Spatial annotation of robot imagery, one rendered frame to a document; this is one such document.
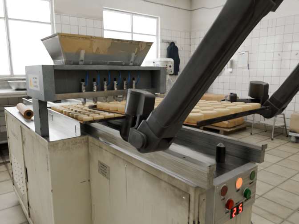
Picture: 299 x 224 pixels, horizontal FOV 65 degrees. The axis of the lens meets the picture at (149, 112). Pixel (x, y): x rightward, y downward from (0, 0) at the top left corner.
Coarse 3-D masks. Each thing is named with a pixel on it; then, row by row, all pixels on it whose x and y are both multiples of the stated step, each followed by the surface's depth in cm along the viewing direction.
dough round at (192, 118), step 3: (189, 114) 63; (192, 114) 63; (195, 114) 63; (198, 114) 63; (201, 114) 63; (189, 117) 61; (192, 117) 61; (195, 117) 61; (198, 117) 61; (201, 117) 61; (186, 120) 62; (189, 120) 62; (192, 120) 61; (195, 120) 61; (198, 120) 61
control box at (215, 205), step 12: (240, 168) 77; (252, 168) 77; (216, 180) 68; (228, 180) 69; (252, 180) 78; (216, 192) 66; (228, 192) 70; (240, 192) 75; (252, 192) 80; (216, 204) 67; (216, 216) 68; (228, 216) 72
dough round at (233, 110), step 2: (226, 108) 74; (228, 108) 74; (230, 108) 73; (232, 108) 73; (234, 108) 72; (236, 108) 72; (238, 108) 73; (240, 108) 73; (230, 110) 73; (232, 110) 73; (234, 110) 72; (236, 110) 72; (238, 110) 72; (240, 110) 73; (230, 112) 73; (232, 112) 73; (234, 112) 72; (236, 112) 72
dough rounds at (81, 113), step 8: (64, 104) 164; (72, 104) 164; (80, 104) 167; (88, 104) 165; (96, 104) 164; (64, 112) 138; (72, 112) 132; (80, 112) 138; (88, 112) 132; (96, 112) 133; (104, 112) 132; (80, 120) 121
